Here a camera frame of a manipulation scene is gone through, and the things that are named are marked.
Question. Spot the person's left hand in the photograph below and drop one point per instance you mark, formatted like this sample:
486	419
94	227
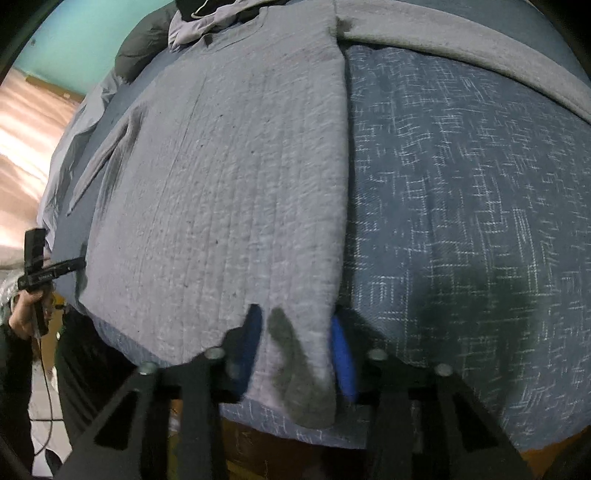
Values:
23	314

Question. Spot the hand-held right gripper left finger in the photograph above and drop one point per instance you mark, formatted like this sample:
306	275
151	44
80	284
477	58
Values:
249	332

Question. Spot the grey knit sweater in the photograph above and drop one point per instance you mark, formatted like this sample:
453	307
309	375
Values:
231	184

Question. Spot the person's left forearm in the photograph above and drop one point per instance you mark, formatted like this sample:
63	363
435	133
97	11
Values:
14	392

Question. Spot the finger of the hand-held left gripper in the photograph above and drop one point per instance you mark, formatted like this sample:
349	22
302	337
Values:
69	266

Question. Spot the pale grey bed sheet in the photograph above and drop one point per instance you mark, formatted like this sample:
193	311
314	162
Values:
69	152

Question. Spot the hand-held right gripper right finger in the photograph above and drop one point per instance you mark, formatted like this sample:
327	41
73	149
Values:
342	355

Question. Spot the person's black trouser leg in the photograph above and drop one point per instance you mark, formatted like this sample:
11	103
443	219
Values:
87	378

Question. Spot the black garment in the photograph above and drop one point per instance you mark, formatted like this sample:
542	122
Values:
194	7

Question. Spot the light grey hoodie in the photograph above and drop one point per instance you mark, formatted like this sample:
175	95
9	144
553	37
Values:
194	32

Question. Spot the blue patterned bed cover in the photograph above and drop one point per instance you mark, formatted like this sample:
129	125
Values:
461	207

